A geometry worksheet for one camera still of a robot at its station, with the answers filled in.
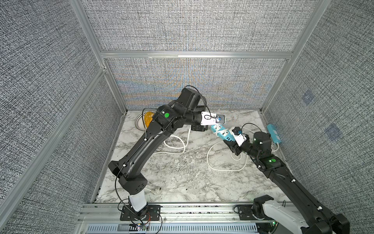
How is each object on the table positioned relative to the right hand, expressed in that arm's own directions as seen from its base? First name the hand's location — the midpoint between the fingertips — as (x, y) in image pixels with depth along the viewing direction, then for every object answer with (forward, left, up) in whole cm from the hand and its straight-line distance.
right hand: (229, 132), depth 76 cm
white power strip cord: (-4, +24, -6) cm, 25 cm away
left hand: (-1, +11, +16) cm, 19 cm away
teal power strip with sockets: (0, +3, 0) cm, 3 cm away
